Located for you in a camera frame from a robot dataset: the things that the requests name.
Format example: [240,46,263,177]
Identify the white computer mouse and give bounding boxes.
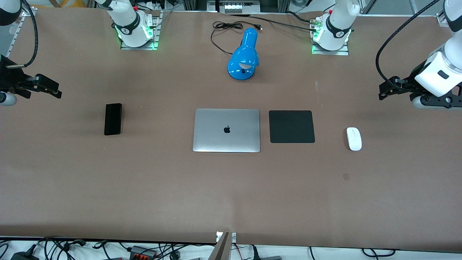
[346,127,362,151]

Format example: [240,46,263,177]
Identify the black smartphone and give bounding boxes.
[104,103,122,136]

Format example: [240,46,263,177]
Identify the black mouse pad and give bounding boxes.
[269,110,315,144]

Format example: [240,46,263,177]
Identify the blue desk lamp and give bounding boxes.
[227,27,260,81]

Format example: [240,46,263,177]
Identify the black power adapter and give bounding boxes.
[11,249,38,260]

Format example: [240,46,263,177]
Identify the white power strip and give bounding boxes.
[224,2,260,14]

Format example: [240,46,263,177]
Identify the silver laptop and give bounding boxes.
[192,108,261,153]

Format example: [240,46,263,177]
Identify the grey connector box orange levers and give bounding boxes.
[128,246,157,260]

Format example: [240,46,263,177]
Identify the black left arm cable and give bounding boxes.
[375,0,441,85]

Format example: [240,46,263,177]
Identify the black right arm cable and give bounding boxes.
[14,0,39,69]

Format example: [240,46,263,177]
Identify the black cable to arm base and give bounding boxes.
[229,14,318,32]

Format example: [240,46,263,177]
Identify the black lamp power cord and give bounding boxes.
[210,21,263,55]

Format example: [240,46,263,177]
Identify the black cable loop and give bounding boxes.
[362,248,396,258]

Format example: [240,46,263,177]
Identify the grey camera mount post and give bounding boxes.
[209,232,237,260]

